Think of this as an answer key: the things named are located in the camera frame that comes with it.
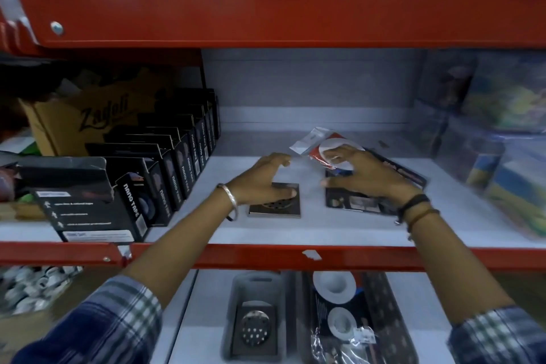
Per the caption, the plaid shirt sleeve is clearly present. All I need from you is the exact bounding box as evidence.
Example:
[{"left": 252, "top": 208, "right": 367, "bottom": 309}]
[
  {"left": 446, "top": 305, "right": 546, "bottom": 364},
  {"left": 8, "top": 275, "right": 164, "bottom": 364}
]

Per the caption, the red metal shelf beam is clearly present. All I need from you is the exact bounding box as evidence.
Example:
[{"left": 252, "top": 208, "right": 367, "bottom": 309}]
[
  {"left": 0, "top": 241, "right": 546, "bottom": 273},
  {"left": 15, "top": 0, "right": 546, "bottom": 50}
]

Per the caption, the person's right forearm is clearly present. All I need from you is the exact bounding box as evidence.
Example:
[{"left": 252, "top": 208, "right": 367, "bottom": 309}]
[{"left": 400, "top": 199, "right": 516, "bottom": 327}]

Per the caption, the stack of clear wrapped packages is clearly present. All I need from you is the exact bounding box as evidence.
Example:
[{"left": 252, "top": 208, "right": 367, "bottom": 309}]
[{"left": 407, "top": 49, "right": 546, "bottom": 238}]

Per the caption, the square steel drain cover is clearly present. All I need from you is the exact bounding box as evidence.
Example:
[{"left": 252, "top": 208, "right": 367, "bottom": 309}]
[
  {"left": 248, "top": 182, "right": 302, "bottom": 219},
  {"left": 231, "top": 301, "right": 279, "bottom": 357}
]

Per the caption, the person's right hand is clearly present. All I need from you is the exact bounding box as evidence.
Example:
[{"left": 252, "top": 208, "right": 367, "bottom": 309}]
[{"left": 321, "top": 145, "right": 423, "bottom": 208}]

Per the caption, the silver metal bangle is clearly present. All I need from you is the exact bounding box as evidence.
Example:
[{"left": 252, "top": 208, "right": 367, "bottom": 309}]
[{"left": 216, "top": 183, "right": 240, "bottom": 223}]

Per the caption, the person's left hand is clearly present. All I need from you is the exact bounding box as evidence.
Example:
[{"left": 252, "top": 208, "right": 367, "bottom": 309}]
[{"left": 229, "top": 152, "right": 298, "bottom": 207}]

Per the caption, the row of black tape boxes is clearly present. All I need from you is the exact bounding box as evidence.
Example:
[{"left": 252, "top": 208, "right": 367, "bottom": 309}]
[{"left": 19, "top": 88, "right": 222, "bottom": 244}]

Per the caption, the red white plastic strainer packet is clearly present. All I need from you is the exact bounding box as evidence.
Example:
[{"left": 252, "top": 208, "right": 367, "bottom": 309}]
[{"left": 289, "top": 127, "right": 367, "bottom": 173}]

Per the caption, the grey plastic basket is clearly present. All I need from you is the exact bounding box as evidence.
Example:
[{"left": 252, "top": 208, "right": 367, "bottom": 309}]
[{"left": 220, "top": 271, "right": 287, "bottom": 361}]

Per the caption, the black perforated basket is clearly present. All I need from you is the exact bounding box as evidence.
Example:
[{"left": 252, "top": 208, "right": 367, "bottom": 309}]
[{"left": 293, "top": 271, "right": 419, "bottom": 364}]

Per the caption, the flat black card packet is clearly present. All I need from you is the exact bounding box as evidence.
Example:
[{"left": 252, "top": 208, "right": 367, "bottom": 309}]
[{"left": 324, "top": 150, "right": 428, "bottom": 217}]

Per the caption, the black wristband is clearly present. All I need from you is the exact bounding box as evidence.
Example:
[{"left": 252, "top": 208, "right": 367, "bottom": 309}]
[{"left": 394, "top": 193, "right": 432, "bottom": 226}]

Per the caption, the brown thread bracelet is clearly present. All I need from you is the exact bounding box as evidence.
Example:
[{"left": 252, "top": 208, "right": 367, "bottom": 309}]
[{"left": 405, "top": 208, "right": 441, "bottom": 235}]

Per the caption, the brown cardboard box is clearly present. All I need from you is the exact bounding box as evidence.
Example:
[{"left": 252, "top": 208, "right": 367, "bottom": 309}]
[{"left": 19, "top": 71, "right": 173, "bottom": 158}]

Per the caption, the person's left forearm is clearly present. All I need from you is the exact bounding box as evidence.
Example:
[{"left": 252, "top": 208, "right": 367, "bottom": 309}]
[{"left": 123, "top": 187, "right": 240, "bottom": 311}]

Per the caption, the white round strainer packet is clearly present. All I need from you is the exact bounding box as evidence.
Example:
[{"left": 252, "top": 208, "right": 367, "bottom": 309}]
[
  {"left": 311, "top": 271, "right": 360, "bottom": 305},
  {"left": 311, "top": 305, "right": 378, "bottom": 345}
]

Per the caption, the pile of small white fittings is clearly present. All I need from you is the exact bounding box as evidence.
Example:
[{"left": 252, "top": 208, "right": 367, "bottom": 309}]
[{"left": 0, "top": 265, "right": 84, "bottom": 318}]

